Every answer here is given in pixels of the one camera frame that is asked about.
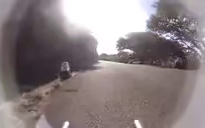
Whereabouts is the pale kerbside marker stone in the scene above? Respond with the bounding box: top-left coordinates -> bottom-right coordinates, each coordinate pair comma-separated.
58,61 -> 72,80

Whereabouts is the grey asphalt road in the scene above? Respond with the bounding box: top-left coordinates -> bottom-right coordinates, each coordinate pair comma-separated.
39,59 -> 204,128

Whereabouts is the row of roadside trees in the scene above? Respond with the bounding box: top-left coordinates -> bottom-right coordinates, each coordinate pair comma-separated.
3,0 -> 100,88

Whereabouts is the large spreading tree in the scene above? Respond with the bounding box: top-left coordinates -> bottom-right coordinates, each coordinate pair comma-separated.
115,0 -> 205,70

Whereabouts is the leaf-littered dirt verge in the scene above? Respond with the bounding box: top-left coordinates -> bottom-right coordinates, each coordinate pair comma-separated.
18,71 -> 79,116

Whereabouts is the robot's own part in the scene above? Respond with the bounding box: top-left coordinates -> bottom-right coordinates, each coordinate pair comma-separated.
61,120 -> 71,128
133,119 -> 143,128

